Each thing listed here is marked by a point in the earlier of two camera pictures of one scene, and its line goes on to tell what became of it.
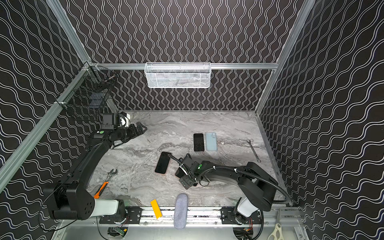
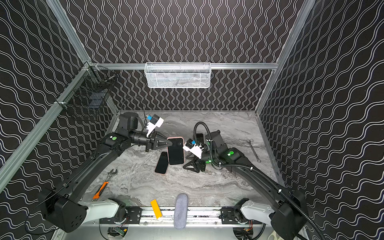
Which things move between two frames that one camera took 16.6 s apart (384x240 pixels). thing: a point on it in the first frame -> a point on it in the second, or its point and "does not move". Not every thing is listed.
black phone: [163, 162] does not move
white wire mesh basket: [178, 75] does not move
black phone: [179, 172] -> [175, 151]
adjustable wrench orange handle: [110, 173] does not move
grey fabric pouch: [180, 211] does not move
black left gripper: [132, 131] -> [151, 141]
